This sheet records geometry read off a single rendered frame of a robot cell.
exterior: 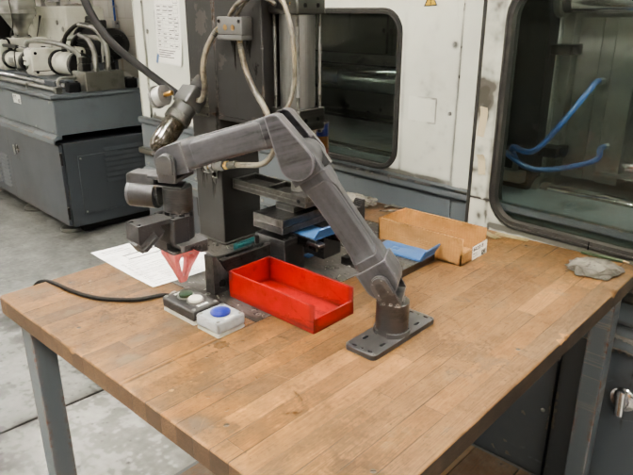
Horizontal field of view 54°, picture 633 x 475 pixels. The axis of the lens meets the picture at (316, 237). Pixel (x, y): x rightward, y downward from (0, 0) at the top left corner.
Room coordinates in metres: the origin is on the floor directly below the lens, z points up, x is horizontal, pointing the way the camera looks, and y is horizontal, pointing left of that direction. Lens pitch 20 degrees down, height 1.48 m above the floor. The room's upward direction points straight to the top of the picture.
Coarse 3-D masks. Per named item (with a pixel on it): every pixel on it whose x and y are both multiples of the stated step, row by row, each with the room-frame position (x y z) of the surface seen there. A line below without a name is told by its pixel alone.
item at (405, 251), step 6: (390, 240) 1.49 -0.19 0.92; (390, 246) 1.45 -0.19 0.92; (402, 246) 1.45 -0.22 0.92; (408, 246) 1.45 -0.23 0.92; (438, 246) 1.40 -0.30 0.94; (396, 252) 1.41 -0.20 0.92; (402, 252) 1.41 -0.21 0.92; (408, 252) 1.41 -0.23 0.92; (414, 252) 1.41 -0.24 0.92; (420, 252) 1.41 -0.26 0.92; (426, 252) 1.35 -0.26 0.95; (432, 252) 1.39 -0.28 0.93; (414, 258) 1.37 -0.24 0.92; (420, 258) 1.36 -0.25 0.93; (426, 258) 1.38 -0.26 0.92
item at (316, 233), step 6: (306, 228) 1.40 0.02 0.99; (312, 228) 1.40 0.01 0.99; (318, 228) 1.40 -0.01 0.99; (324, 228) 1.33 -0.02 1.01; (330, 228) 1.35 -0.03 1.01; (300, 234) 1.36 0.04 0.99; (306, 234) 1.36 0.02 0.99; (312, 234) 1.36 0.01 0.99; (318, 234) 1.32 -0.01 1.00; (324, 234) 1.34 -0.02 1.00; (330, 234) 1.36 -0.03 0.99
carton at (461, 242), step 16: (384, 224) 1.53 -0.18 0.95; (400, 224) 1.50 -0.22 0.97; (416, 224) 1.60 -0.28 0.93; (432, 224) 1.56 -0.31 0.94; (448, 224) 1.53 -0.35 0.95; (464, 224) 1.50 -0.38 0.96; (400, 240) 1.49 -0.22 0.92; (416, 240) 1.46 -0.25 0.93; (432, 240) 1.43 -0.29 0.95; (448, 240) 1.40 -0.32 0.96; (464, 240) 1.50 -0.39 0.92; (480, 240) 1.47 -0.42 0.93; (448, 256) 1.40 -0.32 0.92; (464, 256) 1.39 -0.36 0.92
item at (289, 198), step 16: (240, 176) 1.55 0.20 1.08; (256, 176) 1.58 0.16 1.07; (256, 192) 1.47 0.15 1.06; (272, 192) 1.43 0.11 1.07; (288, 192) 1.40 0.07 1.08; (272, 208) 1.41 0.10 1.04; (288, 208) 1.38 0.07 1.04; (304, 208) 1.40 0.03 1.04; (256, 224) 1.38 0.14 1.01; (272, 224) 1.34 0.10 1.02; (288, 224) 1.33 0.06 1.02; (304, 224) 1.37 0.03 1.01
